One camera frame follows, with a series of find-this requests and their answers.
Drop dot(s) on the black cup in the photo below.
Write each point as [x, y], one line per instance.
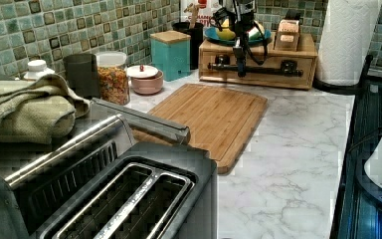
[81, 74]

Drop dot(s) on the teal fruit bowl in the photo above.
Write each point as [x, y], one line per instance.
[211, 36]

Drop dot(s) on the wooden box with cards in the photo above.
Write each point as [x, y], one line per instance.
[288, 32]

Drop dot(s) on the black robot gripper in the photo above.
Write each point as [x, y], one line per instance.
[241, 16]

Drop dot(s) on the teal canister with wooden lid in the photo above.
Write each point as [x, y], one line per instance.
[170, 53]

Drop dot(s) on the pink ceramic sugar bowl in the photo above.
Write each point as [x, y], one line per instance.
[145, 79]

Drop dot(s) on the glass cereal jar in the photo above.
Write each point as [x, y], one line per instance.
[113, 81]

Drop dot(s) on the black utensil holder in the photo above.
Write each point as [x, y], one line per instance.
[196, 34]

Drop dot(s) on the yellow lemon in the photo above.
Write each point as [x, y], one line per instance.
[225, 33]

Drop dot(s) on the grey two-slot toaster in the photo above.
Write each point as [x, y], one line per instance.
[152, 191]

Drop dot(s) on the white bottle cap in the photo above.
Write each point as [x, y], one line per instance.
[36, 70]

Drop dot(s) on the wooden drawer with black handle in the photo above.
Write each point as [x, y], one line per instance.
[293, 69]

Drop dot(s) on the paper towel roll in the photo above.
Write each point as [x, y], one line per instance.
[347, 32]

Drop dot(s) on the wooden drawer cabinet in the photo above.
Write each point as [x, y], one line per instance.
[305, 44]

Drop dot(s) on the black dish rack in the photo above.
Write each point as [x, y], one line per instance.
[358, 209]

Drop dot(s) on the grey oven door handle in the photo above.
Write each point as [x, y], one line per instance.
[166, 128]

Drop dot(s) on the bamboo cutting board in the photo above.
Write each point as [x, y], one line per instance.
[220, 120]

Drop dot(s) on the green folded towel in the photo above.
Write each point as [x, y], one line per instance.
[39, 111]

